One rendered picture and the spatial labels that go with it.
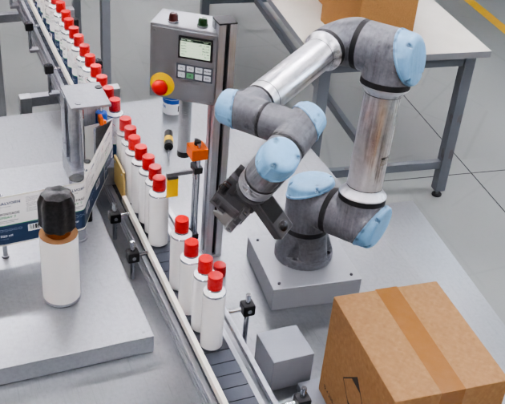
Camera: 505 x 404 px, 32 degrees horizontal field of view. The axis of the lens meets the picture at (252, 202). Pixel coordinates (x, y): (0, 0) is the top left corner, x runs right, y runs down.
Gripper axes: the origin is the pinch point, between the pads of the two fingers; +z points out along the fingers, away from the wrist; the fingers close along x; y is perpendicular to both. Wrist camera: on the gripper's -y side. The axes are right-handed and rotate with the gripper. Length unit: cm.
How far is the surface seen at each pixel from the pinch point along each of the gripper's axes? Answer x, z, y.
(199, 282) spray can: 10.6, 10.0, -2.6
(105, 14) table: -127, 170, 108
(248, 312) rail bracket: 6.7, 13.2, -15.5
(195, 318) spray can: 13.9, 19.2, -7.5
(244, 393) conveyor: 22.8, 10.4, -25.6
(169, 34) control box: -25.2, -2.7, 40.2
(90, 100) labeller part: -21, 40, 51
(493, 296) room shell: -123, 128, -100
